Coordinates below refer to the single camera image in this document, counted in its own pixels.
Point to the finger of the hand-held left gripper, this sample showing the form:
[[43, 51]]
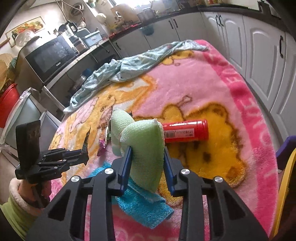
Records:
[[67, 165], [67, 154]]

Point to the red cylindrical can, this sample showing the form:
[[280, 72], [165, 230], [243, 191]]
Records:
[[185, 132]]

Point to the blue plastic box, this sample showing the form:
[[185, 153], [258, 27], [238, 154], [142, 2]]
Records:
[[92, 39]]

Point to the woven straw basket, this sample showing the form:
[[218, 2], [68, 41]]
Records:
[[5, 69]]

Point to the light blue cloth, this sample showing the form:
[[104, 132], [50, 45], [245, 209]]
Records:
[[138, 62]]

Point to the red plastic bucket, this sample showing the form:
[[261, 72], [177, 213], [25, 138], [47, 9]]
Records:
[[8, 104]]

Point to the purple plastic object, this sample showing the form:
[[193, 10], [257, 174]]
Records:
[[286, 148]]

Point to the person's left forearm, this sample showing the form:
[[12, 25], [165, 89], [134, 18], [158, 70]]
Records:
[[13, 215]]

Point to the metal shelf rack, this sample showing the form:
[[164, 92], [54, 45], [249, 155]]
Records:
[[92, 55]]

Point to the steel cooking pot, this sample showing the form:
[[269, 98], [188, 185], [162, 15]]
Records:
[[145, 14]]

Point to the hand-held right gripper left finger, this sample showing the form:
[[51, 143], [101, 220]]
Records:
[[124, 166]]

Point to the green sponge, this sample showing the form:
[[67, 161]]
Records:
[[143, 157]]

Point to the white lower cabinets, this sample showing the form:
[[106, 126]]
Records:
[[254, 46]]

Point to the black kitchen countertop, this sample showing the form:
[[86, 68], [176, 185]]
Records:
[[242, 10]]

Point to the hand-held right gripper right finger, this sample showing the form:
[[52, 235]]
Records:
[[170, 171]]

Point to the blue hanging basket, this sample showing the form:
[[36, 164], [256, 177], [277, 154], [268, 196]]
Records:
[[148, 30]]

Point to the yellow-rimmed trash bin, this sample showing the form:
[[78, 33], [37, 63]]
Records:
[[285, 185]]

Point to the electric kettle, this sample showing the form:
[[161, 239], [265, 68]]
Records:
[[69, 30]]

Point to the blue sponge cloth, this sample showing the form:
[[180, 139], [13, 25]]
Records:
[[143, 206]]

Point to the purple snack wrapper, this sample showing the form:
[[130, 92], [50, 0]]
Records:
[[101, 146]]

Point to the black microwave oven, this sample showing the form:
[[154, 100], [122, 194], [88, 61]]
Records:
[[50, 58]]

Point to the grey metal cabinet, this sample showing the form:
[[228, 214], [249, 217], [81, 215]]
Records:
[[27, 115]]

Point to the white round container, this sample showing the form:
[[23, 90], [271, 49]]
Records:
[[101, 18]]

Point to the fruit wall picture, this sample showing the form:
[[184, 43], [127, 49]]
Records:
[[25, 26]]

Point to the person's left hand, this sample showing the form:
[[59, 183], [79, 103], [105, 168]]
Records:
[[26, 193]]

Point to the pink printed blanket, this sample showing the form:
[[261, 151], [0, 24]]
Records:
[[208, 81]]

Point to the beige cutting board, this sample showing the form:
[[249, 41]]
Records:
[[123, 12]]

